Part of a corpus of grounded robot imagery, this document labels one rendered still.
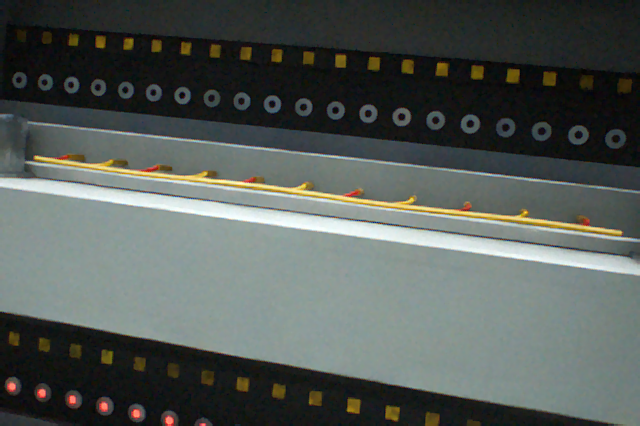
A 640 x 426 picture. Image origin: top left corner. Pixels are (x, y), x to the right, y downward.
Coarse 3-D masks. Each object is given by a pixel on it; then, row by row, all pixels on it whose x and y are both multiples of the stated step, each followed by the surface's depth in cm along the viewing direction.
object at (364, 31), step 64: (64, 0) 49; (128, 0) 48; (192, 0) 47; (256, 0) 46; (320, 0) 45; (384, 0) 44; (448, 0) 43; (512, 0) 43; (576, 0) 42; (576, 64) 41; (384, 384) 37
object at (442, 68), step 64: (64, 64) 43; (128, 64) 42; (192, 64) 41; (256, 64) 40; (320, 64) 39; (384, 64) 38; (448, 64) 37; (512, 64) 37; (320, 128) 39; (384, 128) 38; (448, 128) 38
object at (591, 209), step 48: (48, 144) 27; (96, 144) 27; (144, 144) 27; (192, 144) 26; (288, 192) 23; (336, 192) 25; (384, 192) 25; (432, 192) 24; (480, 192) 24; (528, 192) 23; (576, 192) 23; (624, 192) 23
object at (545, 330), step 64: (128, 128) 41; (192, 128) 40; (256, 128) 39; (0, 192) 22; (64, 192) 22; (128, 192) 25; (0, 256) 22; (64, 256) 21; (128, 256) 21; (192, 256) 20; (256, 256) 20; (320, 256) 19; (384, 256) 19; (448, 256) 19; (512, 256) 18; (576, 256) 20; (64, 320) 21; (128, 320) 21; (192, 320) 20; (256, 320) 20; (320, 320) 20; (384, 320) 19; (448, 320) 19; (512, 320) 18; (576, 320) 18; (448, 384) 19; (512, 384) 18; (576, 384) 18
